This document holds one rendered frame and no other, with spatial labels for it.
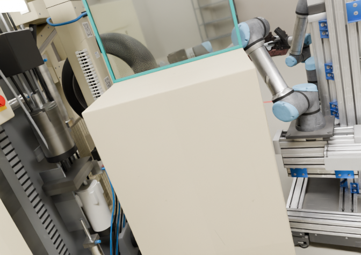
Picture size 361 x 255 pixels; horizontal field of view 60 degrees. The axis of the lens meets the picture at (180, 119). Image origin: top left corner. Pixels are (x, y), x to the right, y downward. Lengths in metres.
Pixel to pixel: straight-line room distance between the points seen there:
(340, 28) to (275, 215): 1.00
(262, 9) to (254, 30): 6.59
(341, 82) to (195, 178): 1.06
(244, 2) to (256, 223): 7.39
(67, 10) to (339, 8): 1.29
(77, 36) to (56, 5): 0.16
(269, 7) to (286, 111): 6.67
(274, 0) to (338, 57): 6.38
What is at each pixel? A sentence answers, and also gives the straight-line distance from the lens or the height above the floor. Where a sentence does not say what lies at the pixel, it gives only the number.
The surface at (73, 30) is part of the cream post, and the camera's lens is 1.64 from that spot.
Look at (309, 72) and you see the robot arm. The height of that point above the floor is 0.87.
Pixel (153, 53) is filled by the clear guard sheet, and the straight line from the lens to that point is 1.28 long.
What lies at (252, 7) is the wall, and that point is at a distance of 8.22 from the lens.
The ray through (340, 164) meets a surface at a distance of 1.67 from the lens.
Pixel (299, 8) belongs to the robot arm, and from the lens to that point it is 2.09.
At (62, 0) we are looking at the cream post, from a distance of 1.65.
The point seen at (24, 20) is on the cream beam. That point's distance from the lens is 1.91.
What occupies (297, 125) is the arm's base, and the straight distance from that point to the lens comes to 1.74.
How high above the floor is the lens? 1.48
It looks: 19 degrees down
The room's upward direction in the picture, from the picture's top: 17 degrees counter-clockwise
